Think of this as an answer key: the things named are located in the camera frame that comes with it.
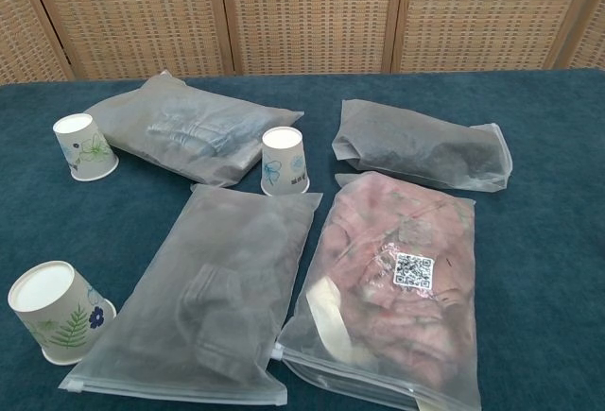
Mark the white floral paper cup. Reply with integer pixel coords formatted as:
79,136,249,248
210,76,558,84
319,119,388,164
260,127,311,197
52,113,119,181
7,260,117,366

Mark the frosted bag with black garment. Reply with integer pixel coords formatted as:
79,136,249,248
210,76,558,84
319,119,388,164
331,98,514,193

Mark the frosted bag with blue jeans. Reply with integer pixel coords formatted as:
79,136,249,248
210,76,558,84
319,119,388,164
83,70,305,189

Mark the frosted bag with grey garment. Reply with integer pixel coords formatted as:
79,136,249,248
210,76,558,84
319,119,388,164
58,182,324,406

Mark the frosted bag with pink garment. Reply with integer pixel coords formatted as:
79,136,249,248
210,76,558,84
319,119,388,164
277,170,478,411

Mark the woven rattan folding screen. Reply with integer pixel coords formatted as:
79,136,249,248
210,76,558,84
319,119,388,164
0,0,605,85

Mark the teal table cloth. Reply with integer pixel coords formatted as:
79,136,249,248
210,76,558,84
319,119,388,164
0,66,605,411

